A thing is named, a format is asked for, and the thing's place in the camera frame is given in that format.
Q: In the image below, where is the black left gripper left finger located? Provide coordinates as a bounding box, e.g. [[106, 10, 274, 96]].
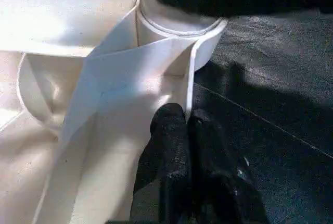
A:
[[130, 104, 192, 224]]

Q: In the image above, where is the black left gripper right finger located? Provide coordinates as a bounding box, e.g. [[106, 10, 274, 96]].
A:
[[188, 108, 271, 224]]

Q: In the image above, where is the white plastic table leg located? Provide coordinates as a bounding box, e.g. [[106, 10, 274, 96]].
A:
[[136, 0, 225, 38]]

